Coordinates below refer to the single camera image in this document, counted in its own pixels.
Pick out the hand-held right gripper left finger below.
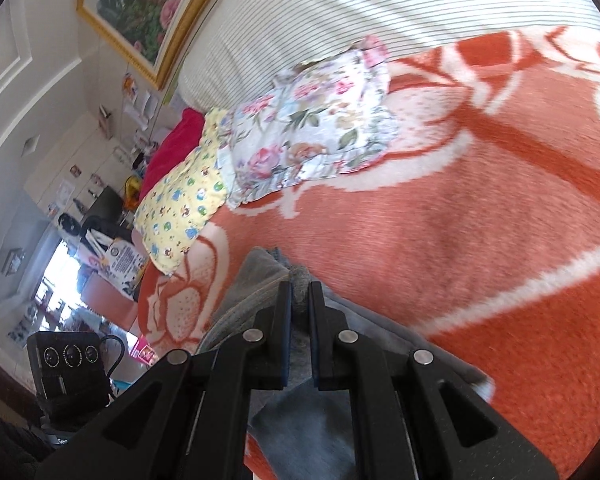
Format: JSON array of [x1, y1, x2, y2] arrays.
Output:
[[35, 280, 293, 480]]

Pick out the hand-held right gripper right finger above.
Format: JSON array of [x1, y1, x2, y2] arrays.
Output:
[[307, 280, 561, 480]]

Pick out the grey fleece pants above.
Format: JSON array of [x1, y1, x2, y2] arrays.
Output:
[[200, 246, 496, 480]]

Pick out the pink box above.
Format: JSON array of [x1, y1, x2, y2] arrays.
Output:
[[129, 337, 157, 367]]

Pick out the white printed bag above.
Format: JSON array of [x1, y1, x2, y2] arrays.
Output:
[[87, 232, 147, 296]]

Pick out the orange and white blanket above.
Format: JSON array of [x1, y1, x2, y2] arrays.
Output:
[[135, 25, 600, 480]]

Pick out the yellow cartoon print pillow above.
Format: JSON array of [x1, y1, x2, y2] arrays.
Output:
[[134, 110, 231, 276]]

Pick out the white cabinet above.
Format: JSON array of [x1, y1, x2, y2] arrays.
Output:
[[24, 110, 148, 221]]

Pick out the red pillow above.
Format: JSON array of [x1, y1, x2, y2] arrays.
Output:
[[139, 107, 206, 201]]

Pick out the floral pillow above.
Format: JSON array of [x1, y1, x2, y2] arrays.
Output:
[[225, 35, 401, 208]]

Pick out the striped upholstered headboard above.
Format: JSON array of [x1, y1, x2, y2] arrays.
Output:
[[177, 0, 600, 111]]

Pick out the black cable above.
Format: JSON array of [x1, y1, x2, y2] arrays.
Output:
[[99, 335, 127, 378]]

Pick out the small grey picture frame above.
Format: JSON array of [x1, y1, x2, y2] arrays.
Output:
[[2, 247, 27, 276]]

